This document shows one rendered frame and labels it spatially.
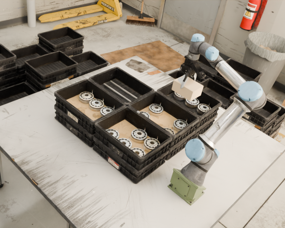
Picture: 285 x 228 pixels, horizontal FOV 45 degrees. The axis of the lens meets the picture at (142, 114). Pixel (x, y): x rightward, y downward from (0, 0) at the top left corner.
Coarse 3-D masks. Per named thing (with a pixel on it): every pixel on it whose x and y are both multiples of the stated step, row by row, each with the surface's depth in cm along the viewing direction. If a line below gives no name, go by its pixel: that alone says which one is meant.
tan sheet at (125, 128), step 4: (124, 120) 232; (116, 124) 227; (120, 124) 228; (124, 124) 228; (128, 124) 229; (108, 128) 223; (112, 128) 223; (116, 128) 224; (120, 128) 225; (124, 128) 225; (128, 128) 226; (132, 128) 226; (136, 128) 227; (120, 132) 222; (124, 132) 222; (128, 132) 223; (120, 136) 219; (124, 136) 219; (128, 136) 220; (132, 140) 218; (132, 144) 215; (136, 144) 215; (140, 144) 216
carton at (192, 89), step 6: (174, 84) 227; (180, 84) 223; (186, 84) 225; (192, 84) 226; (198, 84) 227; (174, 90) 229; (180, 90) 225; (186, 90) 222; (192, 90) 220; (198, 90) 224; (186, 96) 224; (192, 96) 222
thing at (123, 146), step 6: (138, 114) 223; (102, 120) 213; (96, 126) 209; (156, 126) 216; (102, 132) 207; (108, 132) 205; (162, 132) 214; (114, 138) 202; (168, 138) 209; (120, 144) 199; (162, 144) 204; (126, 150) 197; (156, 150) 200; (132, 156) 196; (138, 156) 193; (144, 156) 194
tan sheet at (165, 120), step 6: (144, 108) 246; (150, 114) 241; (162, 114) 244; (168, 114) 245; (156, 120) 237; (162, 120) 238; (168, 120) 239; (174, 120) 240; (162, 126) 233; (168, 126) 234
